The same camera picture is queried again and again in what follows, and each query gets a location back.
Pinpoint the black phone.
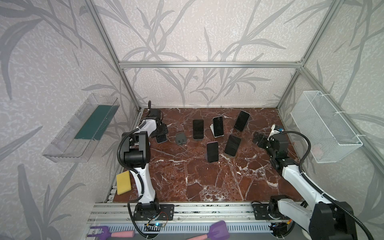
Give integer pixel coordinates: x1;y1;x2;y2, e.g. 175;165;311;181
207;142;219;163
234;111;250;132
213;116;224;138
156;134;168;144
193;120;204;140
224;135;241;157

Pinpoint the dark grey phone stand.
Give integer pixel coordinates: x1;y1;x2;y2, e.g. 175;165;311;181
175;133;187;146

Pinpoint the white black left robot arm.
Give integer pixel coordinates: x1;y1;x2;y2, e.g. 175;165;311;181
117;109;162;215

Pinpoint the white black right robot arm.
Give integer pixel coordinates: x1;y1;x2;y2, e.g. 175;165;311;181
253;130;358;240

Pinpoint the black phone on white stand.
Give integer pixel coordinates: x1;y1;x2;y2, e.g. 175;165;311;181
213;116;224;138

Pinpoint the white phone stand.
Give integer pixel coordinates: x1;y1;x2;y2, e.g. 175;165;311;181
210;124;224;138

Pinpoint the yellow sponge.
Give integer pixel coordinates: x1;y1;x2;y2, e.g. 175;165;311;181
116;171;132;195

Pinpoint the purple pink spatula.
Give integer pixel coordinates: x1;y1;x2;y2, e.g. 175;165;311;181
188;221;230;240

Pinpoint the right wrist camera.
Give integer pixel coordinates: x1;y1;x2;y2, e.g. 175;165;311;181
270;124;284;136

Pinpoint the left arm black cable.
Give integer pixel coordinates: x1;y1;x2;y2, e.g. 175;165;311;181
116;100;154;238

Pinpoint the white wire mesh basket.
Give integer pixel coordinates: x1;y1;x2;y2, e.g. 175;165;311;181
291;91;363;164

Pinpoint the clear plastic wall bin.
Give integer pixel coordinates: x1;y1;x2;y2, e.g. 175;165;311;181
43;94;120;163

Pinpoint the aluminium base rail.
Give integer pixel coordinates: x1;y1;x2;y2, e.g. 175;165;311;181
81;202;289;240

